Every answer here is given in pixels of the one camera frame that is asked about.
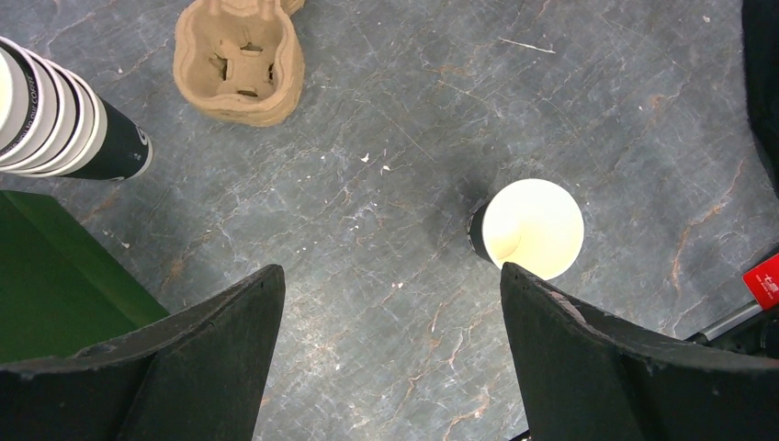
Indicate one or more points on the red card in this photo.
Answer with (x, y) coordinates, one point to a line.
(762, 282)

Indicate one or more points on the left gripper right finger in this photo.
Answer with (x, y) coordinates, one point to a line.
(586, 374)

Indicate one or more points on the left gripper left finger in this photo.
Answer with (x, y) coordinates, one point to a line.
(198, 374)

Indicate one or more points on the green box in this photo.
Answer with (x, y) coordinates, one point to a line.
(61, 290)

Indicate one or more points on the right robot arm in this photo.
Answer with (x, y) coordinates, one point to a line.
(749, 330)

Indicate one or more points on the black cloth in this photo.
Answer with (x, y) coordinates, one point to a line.
(759, 20)

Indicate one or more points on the black paper coffee cup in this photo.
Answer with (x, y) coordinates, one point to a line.
(533, 223)

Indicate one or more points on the cardboard cup carrier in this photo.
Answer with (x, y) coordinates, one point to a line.
(240, 61)

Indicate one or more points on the stack of paper cups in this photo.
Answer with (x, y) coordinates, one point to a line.
(53, 123)

